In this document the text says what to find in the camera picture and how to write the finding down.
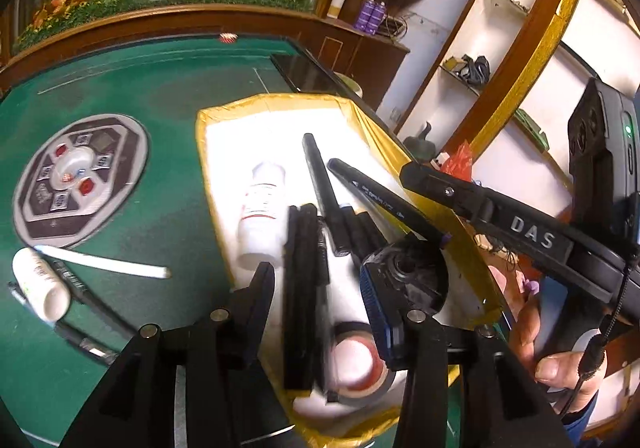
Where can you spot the thick black marker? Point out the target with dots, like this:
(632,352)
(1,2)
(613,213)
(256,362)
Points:
(362,230)

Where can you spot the red plastic bag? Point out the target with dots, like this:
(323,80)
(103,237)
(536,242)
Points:
(457,158)

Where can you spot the black rectangular bar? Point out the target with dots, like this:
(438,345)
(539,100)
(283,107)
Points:
(297,308)
(322,278)

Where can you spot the person's right hand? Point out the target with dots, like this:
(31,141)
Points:
(555,370)

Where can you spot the green box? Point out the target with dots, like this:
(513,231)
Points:
(532,128)

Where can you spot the black fan-shaped plastic part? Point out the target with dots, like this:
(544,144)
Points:
(415,273)

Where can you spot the white bowl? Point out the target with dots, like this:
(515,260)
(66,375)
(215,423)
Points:
(349,83)

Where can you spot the black tape roll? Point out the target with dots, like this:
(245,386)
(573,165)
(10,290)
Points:
(350,327)

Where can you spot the white plastic bottle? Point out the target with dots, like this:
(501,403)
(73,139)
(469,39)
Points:
(260,223)
(40,283)

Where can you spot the black marker with white print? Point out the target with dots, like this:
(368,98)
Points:
(375,195)

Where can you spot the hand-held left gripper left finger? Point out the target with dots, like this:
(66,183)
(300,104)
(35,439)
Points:
(257,293)

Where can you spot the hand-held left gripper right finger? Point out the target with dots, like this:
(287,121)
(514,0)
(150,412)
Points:
(375,313)

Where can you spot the small red white object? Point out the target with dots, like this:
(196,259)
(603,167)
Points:
(228,37)

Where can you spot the dark teapot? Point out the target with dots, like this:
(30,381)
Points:
(420,143)

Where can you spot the black marker with clear cap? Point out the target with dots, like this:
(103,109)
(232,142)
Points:
(320,188)

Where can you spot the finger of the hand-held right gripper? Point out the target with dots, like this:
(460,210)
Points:
(445,190)

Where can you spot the round table control panel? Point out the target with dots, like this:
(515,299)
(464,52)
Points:
(40,208)

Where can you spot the white stick pen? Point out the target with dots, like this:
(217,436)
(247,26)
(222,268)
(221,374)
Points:
(110,264)

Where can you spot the yellow lined box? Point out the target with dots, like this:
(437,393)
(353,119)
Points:
(225,137)

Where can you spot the black glossy tray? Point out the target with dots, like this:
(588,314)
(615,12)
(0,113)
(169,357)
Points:
(300,70)

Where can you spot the thin black pen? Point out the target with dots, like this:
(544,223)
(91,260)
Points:
(85,343)

